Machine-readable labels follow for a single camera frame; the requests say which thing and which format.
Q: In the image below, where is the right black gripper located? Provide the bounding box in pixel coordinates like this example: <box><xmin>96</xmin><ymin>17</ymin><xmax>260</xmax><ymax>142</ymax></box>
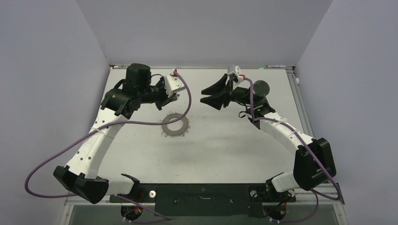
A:
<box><xmin>201</xmin><ymin>75</ymin><xmax>256</xmax><ymax>109</ymax></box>

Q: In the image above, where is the metal perforated ring plate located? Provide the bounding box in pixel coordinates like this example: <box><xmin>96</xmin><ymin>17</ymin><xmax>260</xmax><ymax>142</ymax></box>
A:
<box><xmin>161</xmin><ymin>112</ymin><xmax>191</xmax><ymax>137</ymax></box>

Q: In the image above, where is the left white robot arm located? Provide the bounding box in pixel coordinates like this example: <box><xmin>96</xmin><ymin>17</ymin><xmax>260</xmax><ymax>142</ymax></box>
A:
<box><xmin>54</xmin><ymin>63</ymin><xmax>185</xmax><ymax>204</ymax></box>

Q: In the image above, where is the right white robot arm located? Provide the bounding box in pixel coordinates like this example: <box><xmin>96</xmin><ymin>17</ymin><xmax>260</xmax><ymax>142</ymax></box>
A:
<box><xmin>200</xmin><ymin>74</ymin><xmax>340</xmax><ymax>201</ymax></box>

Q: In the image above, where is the red white marker pen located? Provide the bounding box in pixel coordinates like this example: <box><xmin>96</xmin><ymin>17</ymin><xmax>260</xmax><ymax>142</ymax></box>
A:
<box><xmin>266</xmin><ymin>65</ymin><xmax>287</xmax><ymax>68</ymax></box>

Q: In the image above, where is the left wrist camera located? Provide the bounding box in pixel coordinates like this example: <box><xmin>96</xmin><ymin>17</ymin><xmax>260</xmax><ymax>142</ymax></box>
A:
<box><xmin>164</xmin><ymin>75</ymin><xmax>185</xmax><ymax>97</ymax></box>

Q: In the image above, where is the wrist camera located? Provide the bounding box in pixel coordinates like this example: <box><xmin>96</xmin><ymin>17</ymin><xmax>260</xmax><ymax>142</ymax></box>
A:
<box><xmin>227</xmin><ymin>65</ymin><xmax>244</xmax><ymax>83</ymax></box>
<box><xmin>164</xmin><ymin>75</ymin><xmax>185</xmax><ymax>97</ymax></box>

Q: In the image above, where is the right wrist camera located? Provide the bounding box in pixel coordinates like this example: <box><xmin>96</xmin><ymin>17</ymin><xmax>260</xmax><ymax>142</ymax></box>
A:
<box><xmin>227</xmin><ymin>65</ymin><xmax>244</xmax><ymax>83</ymax></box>

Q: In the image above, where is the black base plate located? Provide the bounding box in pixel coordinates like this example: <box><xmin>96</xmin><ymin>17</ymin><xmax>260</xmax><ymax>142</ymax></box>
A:
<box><xmin>110</xmin><ymin>183</ymin><xmax>296</xmax><ymax>217</ymax></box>

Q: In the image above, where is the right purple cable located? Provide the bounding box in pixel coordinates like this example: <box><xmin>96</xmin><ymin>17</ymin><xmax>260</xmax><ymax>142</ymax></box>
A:
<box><xmin>242</xmin><ymin>77</ymin><xmax>342</xmax><ymax>224</ymax></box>

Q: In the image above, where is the purple cable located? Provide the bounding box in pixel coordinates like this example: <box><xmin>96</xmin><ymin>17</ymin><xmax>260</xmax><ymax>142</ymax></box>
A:
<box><xmin>242</xmin><ymin>77</ymin><xmax>342</xmax><ymax>224</ymax></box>
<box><xmin>24</xmin><ymin>69</ymin><xmax>192</xmax><ymax>224</ymax></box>

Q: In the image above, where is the aluminium frame rail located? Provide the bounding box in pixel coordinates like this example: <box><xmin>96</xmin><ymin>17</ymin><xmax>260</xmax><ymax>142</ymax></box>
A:
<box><xmin>286</xmin><ymin>67</ymin><xmax>345</xmax><ymax>206</ymax></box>

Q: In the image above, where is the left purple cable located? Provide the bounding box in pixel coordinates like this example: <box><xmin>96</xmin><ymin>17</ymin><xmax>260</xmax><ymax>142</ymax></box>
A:
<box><xmin>24</xmin><ymin>69</ymin><xmax>192</xmax><ymax>224</ymax></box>

